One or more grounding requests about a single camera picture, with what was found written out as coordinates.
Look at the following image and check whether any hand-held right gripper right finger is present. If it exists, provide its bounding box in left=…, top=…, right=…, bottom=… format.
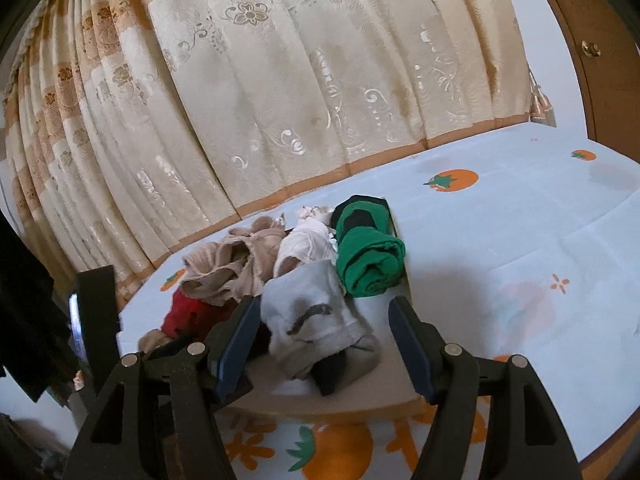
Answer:
left=388, top=296, right=583, bottom=480

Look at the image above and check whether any curtain tassel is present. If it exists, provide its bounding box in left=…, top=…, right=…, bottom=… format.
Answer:
left=527, top=67, right=557, bottom=129

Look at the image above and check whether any pink underwear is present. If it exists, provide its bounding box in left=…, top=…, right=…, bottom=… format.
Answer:
left=138, top=329, right=174, bottom=354

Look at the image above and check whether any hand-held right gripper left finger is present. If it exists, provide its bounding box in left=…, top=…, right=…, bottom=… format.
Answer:
left=62, top=296, right=262, bottom=480

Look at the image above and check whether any wooden door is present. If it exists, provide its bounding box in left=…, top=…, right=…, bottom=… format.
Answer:
left=524, top=0, right=640, bottom=147

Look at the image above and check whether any white underwear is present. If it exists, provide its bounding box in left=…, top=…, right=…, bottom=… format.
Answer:
left=273, top=204, right=339, bottom=279

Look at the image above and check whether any dark red underwear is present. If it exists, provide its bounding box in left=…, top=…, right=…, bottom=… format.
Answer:
left=161, top=287, right=237, bottom=342

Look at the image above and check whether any white orange print tablecloth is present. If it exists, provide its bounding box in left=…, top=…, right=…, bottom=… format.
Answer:
left=116, top=122, right=640, bottom=480

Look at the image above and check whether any beige underwear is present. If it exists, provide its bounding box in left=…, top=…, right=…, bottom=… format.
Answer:
left=180, top=213, right=287, bottom=309

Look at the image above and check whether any brown wooden desk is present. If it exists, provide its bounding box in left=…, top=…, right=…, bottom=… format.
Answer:
left=580, top=440, right=632, bottom=480

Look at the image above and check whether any cardboard board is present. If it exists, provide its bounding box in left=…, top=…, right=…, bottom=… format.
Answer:
left=219, top=195, right=442, bottom=419

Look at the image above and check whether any green black striped underwear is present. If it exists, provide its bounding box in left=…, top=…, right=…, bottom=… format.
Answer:
left=332, top=193, right=407, bottom=299

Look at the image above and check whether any grey white sock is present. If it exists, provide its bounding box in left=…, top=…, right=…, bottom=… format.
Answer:
left=260, top=259, right=382, bottom=382

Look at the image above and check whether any cream patterned curtain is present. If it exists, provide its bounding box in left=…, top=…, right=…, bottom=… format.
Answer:
left=0, top=0, right=532, bottom=307

